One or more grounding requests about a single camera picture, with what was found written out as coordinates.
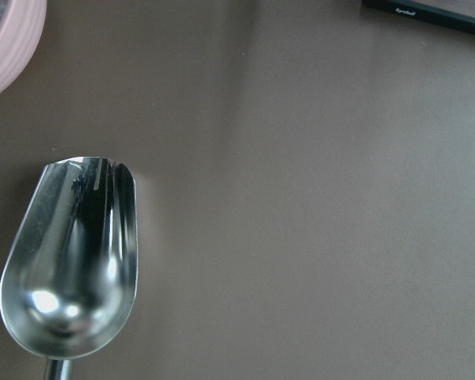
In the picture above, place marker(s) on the steel ice scoop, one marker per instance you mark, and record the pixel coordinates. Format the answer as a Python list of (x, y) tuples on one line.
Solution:
[(70, 280)]

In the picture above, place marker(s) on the pink bowl of ice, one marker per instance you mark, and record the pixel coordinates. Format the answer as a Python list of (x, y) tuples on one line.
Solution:
[(21, 26)]

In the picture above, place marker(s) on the black glass rack tray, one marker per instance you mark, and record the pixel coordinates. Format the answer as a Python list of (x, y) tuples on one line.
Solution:
[(453, 14)]

